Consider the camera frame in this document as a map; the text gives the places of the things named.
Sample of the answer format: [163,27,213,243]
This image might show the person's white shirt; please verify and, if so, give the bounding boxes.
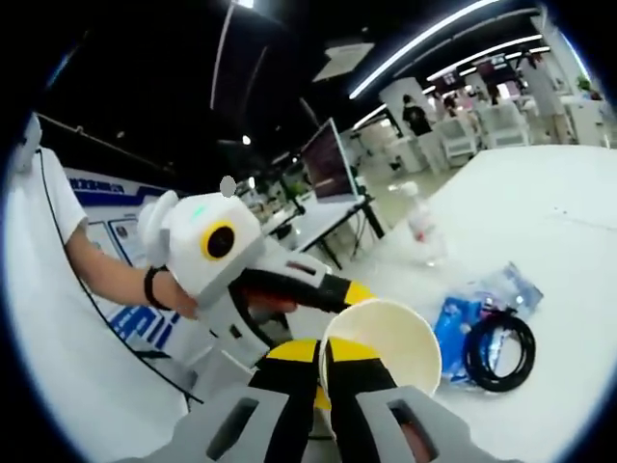
[2,144,203,454]

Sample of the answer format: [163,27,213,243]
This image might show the potted green plant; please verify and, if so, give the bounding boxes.
[576,74,604,100]

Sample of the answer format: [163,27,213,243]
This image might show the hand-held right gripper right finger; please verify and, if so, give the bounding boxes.
[325,337,483,463]

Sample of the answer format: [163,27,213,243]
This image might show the person's left hand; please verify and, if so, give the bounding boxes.
[166,282,298,324]

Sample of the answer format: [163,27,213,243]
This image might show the black wristband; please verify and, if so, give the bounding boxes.
[143,264,172,312]

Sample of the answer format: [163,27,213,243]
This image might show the computer monitor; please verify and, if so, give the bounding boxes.
[299,116,364,205]

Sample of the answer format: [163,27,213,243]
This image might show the black device cable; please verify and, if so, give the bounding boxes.
[37,146,206,404]

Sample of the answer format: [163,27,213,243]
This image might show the white blue sign board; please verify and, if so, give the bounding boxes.
[62,166,185,349]

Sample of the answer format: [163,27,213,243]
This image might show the clear water bottle red label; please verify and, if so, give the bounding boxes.
[396,181,449,268]

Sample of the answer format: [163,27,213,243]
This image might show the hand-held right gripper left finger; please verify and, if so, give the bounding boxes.
[171,339,323,463]

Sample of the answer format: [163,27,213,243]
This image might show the ceiling air vent panel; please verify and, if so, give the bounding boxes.
[312,42,376,84]

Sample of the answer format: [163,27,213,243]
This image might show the clear bag with blue print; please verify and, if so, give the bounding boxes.
[473,260,547,322]

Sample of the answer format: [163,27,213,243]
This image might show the long ceiling light strip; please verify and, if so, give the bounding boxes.
[348,0,513,100]

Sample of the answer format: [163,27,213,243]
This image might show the desk with black legs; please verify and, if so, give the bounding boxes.
[267,192,389,272]

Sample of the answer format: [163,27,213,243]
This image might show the white table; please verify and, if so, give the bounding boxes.
[288,144,617,463]

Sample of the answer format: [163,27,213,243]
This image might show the floral paper cup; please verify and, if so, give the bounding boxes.
[318,297,443,417]

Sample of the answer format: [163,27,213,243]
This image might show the blue plastic packet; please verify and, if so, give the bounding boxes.
[432,294,490,384]

